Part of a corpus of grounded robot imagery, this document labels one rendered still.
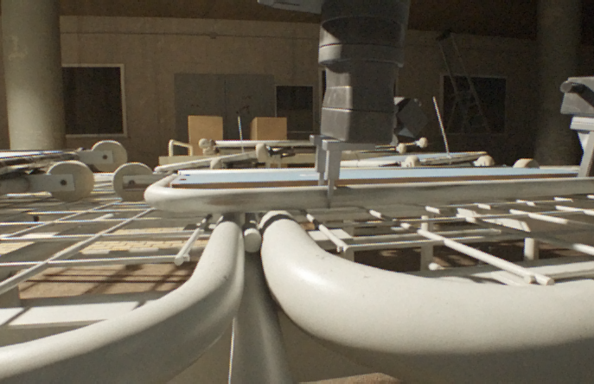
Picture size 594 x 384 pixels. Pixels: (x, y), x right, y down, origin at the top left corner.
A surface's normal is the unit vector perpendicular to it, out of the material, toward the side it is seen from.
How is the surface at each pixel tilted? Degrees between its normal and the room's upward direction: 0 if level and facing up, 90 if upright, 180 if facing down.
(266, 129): 90
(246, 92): 90
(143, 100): 90
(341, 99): 86
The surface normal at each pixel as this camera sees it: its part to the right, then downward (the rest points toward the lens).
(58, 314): -0.02, -0.99
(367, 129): 0.27, 0.28
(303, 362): 0.16, 0.09
